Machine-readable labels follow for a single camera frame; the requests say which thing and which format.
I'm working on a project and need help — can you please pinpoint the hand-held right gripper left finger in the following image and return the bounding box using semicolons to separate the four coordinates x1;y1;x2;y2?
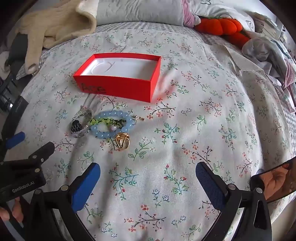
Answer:
25;162;101;241

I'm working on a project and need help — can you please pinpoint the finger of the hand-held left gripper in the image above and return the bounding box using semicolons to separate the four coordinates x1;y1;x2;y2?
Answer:
0;131;26;163
23;142;55;171

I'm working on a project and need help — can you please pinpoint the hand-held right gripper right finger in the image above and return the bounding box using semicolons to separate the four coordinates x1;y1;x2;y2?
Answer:
195;162;272;241

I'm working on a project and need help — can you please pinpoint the crystal bracelet with black charm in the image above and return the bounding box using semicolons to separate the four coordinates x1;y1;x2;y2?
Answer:
70;105;94;139

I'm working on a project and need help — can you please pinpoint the gold ring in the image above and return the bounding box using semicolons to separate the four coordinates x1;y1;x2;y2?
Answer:
115;133;130;149

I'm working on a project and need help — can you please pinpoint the green bead bracelet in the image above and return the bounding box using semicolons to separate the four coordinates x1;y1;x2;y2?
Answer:
94;117;126;128

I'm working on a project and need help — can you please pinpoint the blue bead bracelet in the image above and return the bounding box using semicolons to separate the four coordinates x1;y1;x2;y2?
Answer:
90;110;134;140

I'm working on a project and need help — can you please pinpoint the red cardboard box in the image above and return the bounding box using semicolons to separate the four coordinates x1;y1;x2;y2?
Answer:
73;53;162;103

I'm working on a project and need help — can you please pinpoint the person's left hand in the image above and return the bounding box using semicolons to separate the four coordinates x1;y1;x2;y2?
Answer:
0;197;25;230

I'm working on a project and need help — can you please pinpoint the floral bedsheet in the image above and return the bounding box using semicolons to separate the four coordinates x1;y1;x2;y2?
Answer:
16;29;296;241

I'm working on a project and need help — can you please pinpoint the dark grey garment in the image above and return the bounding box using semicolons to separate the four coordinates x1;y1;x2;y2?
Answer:
5;32;30;70

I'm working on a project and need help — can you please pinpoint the beige knitted sweater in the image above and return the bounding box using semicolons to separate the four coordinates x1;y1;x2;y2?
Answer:
17;0;97;75

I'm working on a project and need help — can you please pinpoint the cream fabric sheet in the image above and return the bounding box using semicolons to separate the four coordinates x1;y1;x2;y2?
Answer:
223;44;263;78

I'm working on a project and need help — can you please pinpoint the grey white crumpled cloth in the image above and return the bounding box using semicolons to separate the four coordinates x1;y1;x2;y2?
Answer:
242;35;296;88

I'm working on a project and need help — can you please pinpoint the orange pumpkin plush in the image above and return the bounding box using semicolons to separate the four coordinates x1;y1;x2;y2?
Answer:
194;18;251;48

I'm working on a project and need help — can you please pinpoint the brown patterned cloth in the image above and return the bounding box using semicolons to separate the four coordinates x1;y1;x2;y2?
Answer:
251;11;287;41

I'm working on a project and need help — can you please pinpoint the grey pillow with pink edge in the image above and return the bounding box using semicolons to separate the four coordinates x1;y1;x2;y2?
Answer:
96;0;201;26

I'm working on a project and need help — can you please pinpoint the white printed pillow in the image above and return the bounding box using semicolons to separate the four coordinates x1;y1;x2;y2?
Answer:
196;0;256;32

